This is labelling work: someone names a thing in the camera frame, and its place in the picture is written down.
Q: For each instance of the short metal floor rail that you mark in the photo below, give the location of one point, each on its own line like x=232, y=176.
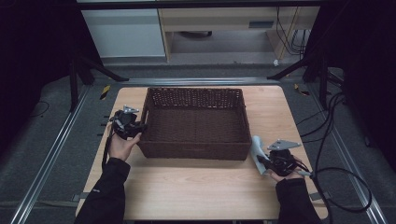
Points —
x=199, y=81

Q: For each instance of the light wooden desk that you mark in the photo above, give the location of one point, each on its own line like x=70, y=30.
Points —
x=218, y=17

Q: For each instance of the black metal stand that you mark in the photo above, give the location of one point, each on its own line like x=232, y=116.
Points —
x=73, y=84
x=323, y=84

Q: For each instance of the black curtain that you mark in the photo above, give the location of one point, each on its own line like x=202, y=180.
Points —
x=367, y=77
x=34, y=62

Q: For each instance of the person's right hand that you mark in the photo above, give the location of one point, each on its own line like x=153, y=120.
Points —
x=289, y=177

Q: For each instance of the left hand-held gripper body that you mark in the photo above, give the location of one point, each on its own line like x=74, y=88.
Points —
x=124, y=124

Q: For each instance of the long metal floor rail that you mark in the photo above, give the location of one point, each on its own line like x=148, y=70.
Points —
x=351, y=174
x=46, y=161

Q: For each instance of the person's left hand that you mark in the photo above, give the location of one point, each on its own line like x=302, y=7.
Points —
x=120, y=149

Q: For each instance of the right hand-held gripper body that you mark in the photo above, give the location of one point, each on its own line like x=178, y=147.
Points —
x=283, y=161

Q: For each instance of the light blue cloth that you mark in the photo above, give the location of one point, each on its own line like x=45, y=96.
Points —
x=257, y=146

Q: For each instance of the brown wicker basket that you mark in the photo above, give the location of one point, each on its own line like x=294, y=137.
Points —
x=196, y=127

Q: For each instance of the grey tape piece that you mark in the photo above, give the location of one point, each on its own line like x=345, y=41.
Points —
x=79, y=196
x=315, y=196

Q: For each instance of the small white crumpled scrap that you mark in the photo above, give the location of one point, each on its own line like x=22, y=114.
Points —
x=275, y=62

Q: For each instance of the white cabinet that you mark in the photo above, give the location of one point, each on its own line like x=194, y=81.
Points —
x=124, y=32

